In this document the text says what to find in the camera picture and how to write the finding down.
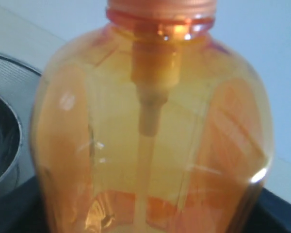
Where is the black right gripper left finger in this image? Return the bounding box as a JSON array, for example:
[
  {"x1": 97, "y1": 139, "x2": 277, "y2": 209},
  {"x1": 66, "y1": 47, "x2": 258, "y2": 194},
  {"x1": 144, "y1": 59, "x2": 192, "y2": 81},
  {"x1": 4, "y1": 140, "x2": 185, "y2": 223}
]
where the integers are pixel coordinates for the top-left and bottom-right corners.
[{"x1": 0, "y1": 177, "x2": 49, "y2": 233}]

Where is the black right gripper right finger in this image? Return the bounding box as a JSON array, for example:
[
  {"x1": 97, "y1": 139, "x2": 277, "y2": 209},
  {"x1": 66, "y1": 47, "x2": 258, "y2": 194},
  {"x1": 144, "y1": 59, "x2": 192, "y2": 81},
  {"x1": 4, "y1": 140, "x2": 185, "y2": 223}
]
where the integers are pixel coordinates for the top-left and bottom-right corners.
[{"x1": 253, "y1": 188, "x2": 291, "y2": 233}]

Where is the orange pump soap bottle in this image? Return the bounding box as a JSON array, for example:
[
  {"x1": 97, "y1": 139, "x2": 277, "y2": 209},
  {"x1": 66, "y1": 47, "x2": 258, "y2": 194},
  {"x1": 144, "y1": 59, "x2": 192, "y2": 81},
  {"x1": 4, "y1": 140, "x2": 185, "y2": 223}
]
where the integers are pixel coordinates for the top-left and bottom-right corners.
[{"x1": 30, "y1": 0, "x2": 274, "y2": 233}]

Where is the small stainless steel bowl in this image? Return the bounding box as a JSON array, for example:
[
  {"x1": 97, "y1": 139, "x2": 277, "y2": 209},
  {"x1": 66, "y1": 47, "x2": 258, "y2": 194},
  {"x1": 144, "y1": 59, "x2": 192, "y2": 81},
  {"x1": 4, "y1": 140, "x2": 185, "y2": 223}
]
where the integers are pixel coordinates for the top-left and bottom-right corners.
[{"x1": 0, "y1": 96, "x2": 23, "y2": 196}]

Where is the steel mesh strainer bowl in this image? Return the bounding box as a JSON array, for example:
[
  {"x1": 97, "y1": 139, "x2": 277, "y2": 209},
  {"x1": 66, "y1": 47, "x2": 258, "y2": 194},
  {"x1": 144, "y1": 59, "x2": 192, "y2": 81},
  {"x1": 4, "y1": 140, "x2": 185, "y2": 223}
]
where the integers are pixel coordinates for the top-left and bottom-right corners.
[{"x1": 0, "y1": 53, "x2": 40, "y2": 197}]

